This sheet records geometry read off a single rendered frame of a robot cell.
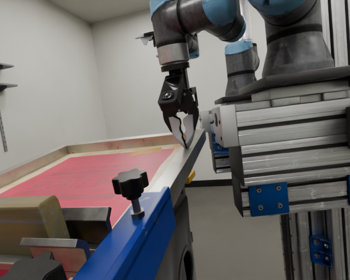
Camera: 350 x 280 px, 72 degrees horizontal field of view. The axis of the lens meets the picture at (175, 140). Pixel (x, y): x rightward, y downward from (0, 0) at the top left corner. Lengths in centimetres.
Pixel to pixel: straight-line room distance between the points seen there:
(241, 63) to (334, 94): 53
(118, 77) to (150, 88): 64
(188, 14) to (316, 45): 27
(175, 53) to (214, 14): 12
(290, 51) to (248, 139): 20
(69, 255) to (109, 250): 4
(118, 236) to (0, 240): 14
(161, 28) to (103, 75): 406
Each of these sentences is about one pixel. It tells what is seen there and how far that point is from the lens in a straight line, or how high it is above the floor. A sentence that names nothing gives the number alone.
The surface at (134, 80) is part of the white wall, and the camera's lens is 434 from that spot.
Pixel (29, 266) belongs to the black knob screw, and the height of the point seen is 111.
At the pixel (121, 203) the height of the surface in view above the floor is 105.
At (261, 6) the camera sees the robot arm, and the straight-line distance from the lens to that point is 50.
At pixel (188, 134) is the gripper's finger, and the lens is 61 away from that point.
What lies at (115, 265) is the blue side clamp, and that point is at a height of 107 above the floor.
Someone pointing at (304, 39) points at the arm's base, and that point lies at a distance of 61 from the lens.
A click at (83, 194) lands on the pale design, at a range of 59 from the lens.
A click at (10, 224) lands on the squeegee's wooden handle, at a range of 35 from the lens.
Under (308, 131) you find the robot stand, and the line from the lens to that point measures 59.
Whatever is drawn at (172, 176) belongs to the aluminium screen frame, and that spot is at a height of 109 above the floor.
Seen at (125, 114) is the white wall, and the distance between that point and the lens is 439.
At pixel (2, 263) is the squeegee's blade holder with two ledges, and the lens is 38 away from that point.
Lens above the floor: 120
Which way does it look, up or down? 5 degrees down
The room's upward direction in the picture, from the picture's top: 7 degrees counter-clockwise
